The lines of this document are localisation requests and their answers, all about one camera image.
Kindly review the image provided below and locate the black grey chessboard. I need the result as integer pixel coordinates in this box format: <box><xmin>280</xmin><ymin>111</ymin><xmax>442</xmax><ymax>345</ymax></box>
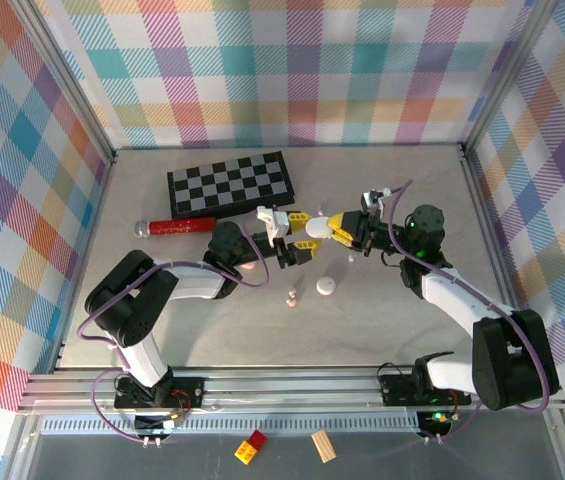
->
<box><xmin>166</xmin><ymin>151</ymin><xmax>297</xmax><ymax>220</ymax></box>

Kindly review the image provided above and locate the yellow toy brick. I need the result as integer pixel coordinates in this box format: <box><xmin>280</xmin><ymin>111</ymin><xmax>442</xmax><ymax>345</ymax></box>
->
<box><xmin>233</xmin><ymin>439</ymin><xmax>259</xmax><ymax>465</ymax></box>

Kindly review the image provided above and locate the aluminium frame post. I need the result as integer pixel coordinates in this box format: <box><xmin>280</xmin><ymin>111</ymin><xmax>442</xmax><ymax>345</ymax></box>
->
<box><xmin>9</xmin><ymin>0</ymin><xmax>119</xmax><ymax>166</ymax></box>
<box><xmin>459</xmin><ymin>0</ymin><xmax>561</xmax><ymax>161</ymax></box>

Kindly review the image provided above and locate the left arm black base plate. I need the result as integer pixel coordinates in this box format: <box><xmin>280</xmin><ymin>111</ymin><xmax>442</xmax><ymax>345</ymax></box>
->
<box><xmin>113</xmin><ymin>376</ymin><xmax>206</xmax><ymax>410</ymax></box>

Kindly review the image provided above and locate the aluminium mounting rail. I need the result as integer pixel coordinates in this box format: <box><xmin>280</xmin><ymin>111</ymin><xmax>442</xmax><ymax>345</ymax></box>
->
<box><xmin>16</xmin><ymin>366</ymin><xmax>565</xmax><ymax>416</ymax></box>

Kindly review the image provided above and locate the red toy microphone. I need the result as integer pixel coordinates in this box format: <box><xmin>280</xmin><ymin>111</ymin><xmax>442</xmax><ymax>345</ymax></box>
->
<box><xmin>133</xmin><ymin>215</ymin><xmax>219</xmax><ymax>239</ymax></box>

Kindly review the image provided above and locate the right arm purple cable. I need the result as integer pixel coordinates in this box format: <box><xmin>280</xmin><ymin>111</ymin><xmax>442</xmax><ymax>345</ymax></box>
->
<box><xmin>379</xmin><ymin>179</ymin><xmax>552</xmax><ymax>446</ymax></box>

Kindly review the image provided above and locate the black cable connector bracket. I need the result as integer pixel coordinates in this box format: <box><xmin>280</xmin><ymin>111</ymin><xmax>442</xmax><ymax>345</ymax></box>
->
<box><xmin>133</xmin><ymin>413</ymin><xmax>187</xmax><ymax>437</ymax></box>
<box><xmin>418</xmin><ymin>409</ymin><xmax>454</xmax><ymax>437</ymax></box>

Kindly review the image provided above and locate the wooden block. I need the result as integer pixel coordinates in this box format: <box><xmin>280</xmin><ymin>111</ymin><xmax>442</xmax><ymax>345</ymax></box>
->
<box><xmin>310</xmin><ymin>430</ymin><xmax>338</xmax><ymax>464</ymax></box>

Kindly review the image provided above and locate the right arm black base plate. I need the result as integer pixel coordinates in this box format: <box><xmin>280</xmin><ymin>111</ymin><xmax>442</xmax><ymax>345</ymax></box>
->
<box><xmin>378</xmin><ymin>363</ymin><xmax>474</xmax><ymax>408</ymax></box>

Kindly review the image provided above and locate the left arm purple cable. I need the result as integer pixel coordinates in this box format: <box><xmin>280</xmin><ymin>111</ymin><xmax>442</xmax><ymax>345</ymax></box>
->
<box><xmin>77</xmin><ymin>219</ymin><xmax>271</xmax><ymax>446</ymax></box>

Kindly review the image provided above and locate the thin black cable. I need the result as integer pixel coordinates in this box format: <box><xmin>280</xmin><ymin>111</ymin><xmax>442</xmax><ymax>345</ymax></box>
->
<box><xmin>380</xmin><ymin>248</ymin><xmax>406</xmax><ymax>269</ymax></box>

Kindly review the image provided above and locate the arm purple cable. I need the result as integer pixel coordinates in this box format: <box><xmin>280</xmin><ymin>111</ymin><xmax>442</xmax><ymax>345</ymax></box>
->
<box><xmin>379</xmin><ymin>179</ymin><xmax>552</xmax><ymax>446</ymax></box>
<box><xmin>77</xmin><ymin>219</ymin><xmax>271</xmax><ymax>446</ymax></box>

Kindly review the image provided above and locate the grey slotted cable duct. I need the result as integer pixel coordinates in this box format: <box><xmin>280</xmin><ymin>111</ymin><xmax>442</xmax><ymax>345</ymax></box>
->
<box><xmin>40</xmin><ymin>418</ymin><xmax>427</xmax><ymax>436</ymax></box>

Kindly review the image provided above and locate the aluminium table side rail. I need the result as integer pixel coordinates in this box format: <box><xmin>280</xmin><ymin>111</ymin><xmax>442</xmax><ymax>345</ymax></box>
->
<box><xmin>51</xmin><ymin>149</ymin><xmax>121</xmax><ymax>374</ymax></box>
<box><xmin>459</xmin><ymin>144</ymin><xmax>531</xmax><ymax>311</ymax></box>

